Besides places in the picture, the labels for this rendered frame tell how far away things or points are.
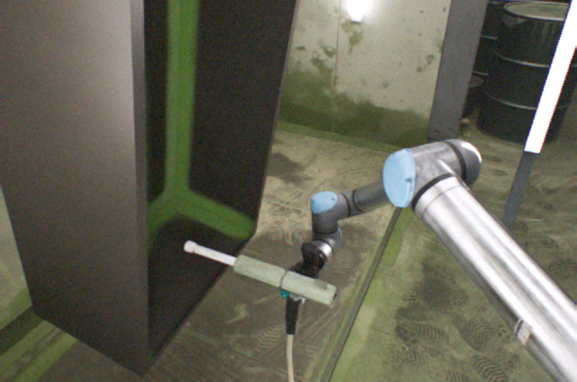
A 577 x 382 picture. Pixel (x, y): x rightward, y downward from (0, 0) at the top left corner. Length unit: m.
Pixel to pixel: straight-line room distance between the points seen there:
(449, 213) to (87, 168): 0.65
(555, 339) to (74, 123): 0.81
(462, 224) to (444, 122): 2.06
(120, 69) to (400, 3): 2.21
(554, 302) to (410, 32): 2.13
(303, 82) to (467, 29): 1.10
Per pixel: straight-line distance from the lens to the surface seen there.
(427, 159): 0.91
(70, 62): 0.73
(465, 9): 2.66
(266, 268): 1.27
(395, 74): 2.81
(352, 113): 2.98
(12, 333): 1.99
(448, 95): 2.80
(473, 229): 0.83
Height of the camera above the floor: 1.46
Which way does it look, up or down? 31 degrees down
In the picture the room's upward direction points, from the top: straight up
